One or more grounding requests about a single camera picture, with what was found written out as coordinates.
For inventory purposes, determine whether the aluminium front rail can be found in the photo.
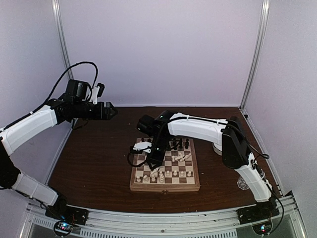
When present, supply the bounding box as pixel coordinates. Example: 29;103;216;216
18;196;308;238

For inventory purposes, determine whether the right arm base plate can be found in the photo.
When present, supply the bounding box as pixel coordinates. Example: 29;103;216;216
237;206;280;225

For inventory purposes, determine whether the left aluminium corner post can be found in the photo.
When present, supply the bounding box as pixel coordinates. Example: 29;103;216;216
52;0;71;69

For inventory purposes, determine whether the white scalloped bowl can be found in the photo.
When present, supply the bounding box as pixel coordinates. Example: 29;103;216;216
212;143;222;156

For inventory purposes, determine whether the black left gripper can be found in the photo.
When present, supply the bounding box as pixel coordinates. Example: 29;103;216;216
74;101;118;120

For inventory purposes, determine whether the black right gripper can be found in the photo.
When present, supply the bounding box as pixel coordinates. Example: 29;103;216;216
146;135;169;170

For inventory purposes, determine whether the aluminium corner post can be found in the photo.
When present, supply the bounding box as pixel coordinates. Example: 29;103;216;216
52;0;71;69
239;0;270;111

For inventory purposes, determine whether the dark rook corner piece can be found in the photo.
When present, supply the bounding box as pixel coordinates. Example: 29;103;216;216
185;139;189;149

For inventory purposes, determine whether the right aluminium corner post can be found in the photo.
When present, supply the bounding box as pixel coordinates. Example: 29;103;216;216
239;0;270;111

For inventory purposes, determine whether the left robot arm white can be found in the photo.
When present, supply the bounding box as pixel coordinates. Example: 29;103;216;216
0;79;118;220

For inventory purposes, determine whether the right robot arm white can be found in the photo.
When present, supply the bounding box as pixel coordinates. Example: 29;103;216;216
132;111;277;219

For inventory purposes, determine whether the wooden chess board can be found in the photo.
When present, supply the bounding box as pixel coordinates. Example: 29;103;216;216
129;137;200;192

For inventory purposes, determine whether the clear plastic cup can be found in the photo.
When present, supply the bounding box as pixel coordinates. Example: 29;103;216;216
237;176;249;190

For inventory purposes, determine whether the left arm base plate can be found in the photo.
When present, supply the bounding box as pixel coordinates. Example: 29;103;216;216
45;201;89;225

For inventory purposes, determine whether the white king chess piece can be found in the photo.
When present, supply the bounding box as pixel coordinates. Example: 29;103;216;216
171;153;191;162

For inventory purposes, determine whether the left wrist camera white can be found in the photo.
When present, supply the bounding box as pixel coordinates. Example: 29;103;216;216
90;83;105;105

